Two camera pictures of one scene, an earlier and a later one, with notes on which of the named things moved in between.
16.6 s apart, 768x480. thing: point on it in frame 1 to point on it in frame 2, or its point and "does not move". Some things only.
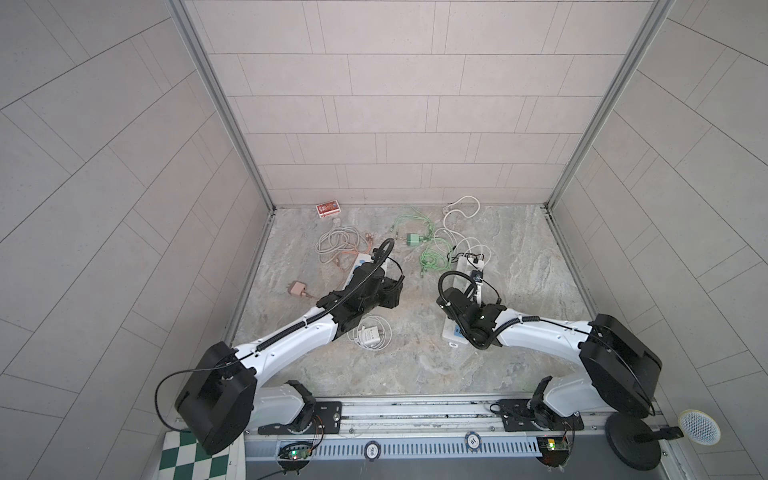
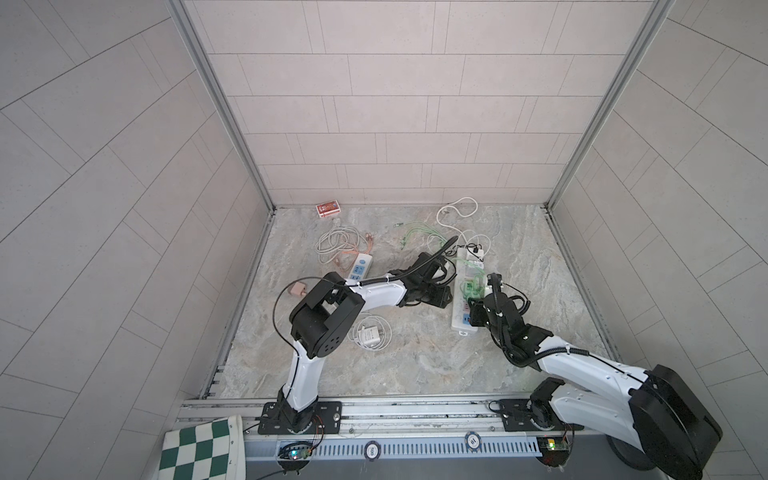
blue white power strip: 362,258 does not move
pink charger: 297,287 does not move
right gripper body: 462,326 to 480,318
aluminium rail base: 429,428 does not move
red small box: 328,208 does not move
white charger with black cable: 478,264 to 471,252
